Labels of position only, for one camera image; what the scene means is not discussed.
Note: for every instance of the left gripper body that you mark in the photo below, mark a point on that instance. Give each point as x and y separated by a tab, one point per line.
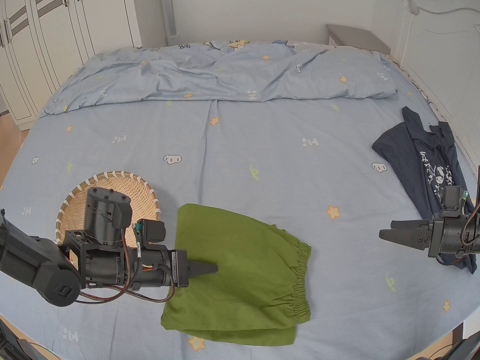
153	268

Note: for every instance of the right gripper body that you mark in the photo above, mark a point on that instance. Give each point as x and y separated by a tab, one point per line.
453	238

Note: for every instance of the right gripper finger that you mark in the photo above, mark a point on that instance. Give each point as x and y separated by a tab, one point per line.
408	238
416	225

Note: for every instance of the green shorts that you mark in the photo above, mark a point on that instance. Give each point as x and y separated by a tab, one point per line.
243	257

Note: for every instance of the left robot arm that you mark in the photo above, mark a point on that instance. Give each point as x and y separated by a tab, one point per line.
41	268

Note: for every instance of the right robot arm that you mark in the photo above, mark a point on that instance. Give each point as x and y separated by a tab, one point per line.
475	238

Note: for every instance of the round woven basket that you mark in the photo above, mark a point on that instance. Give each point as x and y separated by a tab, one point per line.
75	208

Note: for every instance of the bed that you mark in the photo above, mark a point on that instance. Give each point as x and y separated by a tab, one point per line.
262	156

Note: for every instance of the dark blue printed T-shirt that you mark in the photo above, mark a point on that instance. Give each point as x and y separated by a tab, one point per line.
397	152

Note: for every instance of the grey bedside table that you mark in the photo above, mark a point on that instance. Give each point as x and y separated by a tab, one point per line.
356	38

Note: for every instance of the pale blue quilt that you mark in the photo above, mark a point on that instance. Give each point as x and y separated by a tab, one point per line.
225	77

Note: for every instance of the white wardrobe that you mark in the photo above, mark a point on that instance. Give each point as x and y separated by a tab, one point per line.
45	32

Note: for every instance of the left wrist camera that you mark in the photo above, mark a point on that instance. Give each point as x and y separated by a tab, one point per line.
153	231

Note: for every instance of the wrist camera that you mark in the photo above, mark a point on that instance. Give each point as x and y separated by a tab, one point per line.
153	231
453	201

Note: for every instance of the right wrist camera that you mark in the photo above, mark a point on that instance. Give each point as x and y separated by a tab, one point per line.
453	201

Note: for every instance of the white wall pipe cover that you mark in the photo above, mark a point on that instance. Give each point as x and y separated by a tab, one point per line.
169	9

